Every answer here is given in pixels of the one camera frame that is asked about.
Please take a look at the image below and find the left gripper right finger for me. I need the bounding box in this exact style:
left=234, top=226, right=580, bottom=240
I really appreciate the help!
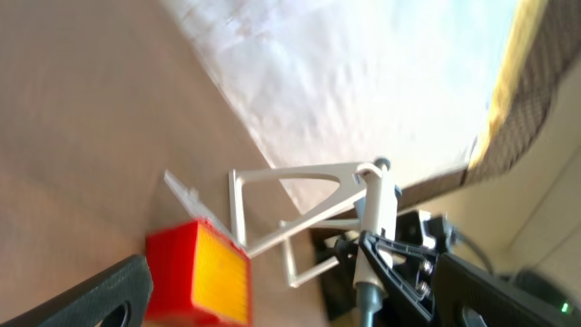
left=429, top=252, right=581, bottom=327

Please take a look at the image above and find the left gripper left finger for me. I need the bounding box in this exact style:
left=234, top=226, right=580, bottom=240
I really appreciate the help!
left=0, top=253, right=154, bottom=327

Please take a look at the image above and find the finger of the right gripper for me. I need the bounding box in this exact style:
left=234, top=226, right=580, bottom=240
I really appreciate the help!
left=357, top=230, right=438, bottom=324
left=312, top=226, right=364, bottom=322

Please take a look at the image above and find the white pipette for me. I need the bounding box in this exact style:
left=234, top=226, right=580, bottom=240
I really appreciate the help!
left=352, top=156, right=404, bottom=327

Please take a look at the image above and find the red and yellow tip box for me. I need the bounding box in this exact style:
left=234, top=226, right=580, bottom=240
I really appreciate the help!
left=144, top=170, right=254, bottom=327

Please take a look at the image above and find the white and blue stand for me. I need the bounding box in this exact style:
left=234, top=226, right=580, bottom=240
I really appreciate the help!
left=228, top=161, right=387, bottom=290

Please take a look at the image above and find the black cable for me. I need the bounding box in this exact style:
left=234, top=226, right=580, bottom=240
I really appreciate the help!
left=453, top=229, right=497, bottom=276

